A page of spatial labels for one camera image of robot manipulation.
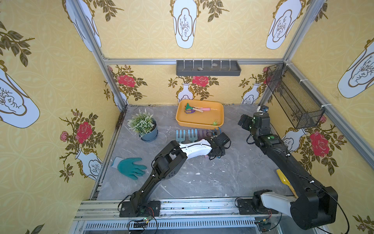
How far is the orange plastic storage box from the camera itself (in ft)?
3.55

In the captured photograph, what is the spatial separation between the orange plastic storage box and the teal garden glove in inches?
15.7

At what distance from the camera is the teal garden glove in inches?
33.6
